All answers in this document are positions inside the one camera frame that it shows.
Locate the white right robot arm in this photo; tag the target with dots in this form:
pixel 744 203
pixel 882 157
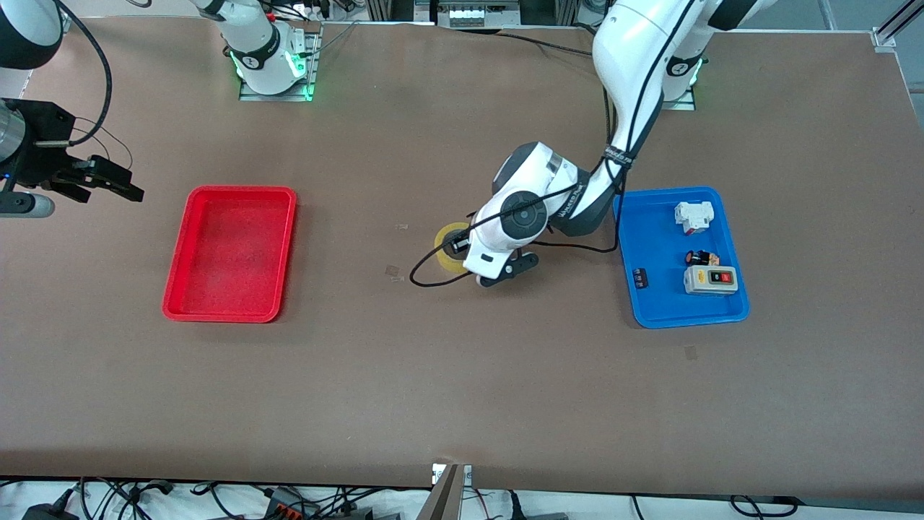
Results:
pixel 253 43

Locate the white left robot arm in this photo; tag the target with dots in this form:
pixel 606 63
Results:
pixel 635 43

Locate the aluminium frame with power strip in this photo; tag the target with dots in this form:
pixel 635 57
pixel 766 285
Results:
pixel 469 13

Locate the white circuit breaker block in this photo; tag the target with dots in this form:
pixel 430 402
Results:
pixel 694 215

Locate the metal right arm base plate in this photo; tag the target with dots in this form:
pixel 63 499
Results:
pixel 310 65

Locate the red plastic tray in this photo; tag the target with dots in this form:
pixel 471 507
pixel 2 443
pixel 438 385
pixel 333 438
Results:
pixel 231 253

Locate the grey switch box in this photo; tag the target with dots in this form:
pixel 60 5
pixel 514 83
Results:
pixel 711 279

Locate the yellow clear tape roll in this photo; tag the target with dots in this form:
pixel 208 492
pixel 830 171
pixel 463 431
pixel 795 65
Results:
pixel 442 249

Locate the small black orange push button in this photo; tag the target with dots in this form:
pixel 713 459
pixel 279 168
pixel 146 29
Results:
pixel 702 257

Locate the metal table corner bracket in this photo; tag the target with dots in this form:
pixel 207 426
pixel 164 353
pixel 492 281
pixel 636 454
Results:
pixel 884 37

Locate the black power adapter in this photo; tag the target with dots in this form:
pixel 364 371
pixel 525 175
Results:
pixel 47 511

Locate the small black terminal block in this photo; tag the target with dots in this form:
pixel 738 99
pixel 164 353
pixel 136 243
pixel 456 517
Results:
pixel 640 277

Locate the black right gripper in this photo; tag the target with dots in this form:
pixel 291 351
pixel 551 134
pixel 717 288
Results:
pixel 42 137

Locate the blue plastic tray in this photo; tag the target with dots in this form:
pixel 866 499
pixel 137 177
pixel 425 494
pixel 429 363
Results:
pixel 664 303

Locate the orange black connector box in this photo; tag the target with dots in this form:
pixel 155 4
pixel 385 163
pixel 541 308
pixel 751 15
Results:
pixel 289 505

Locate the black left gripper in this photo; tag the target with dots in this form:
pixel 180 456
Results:
pixel 458 245

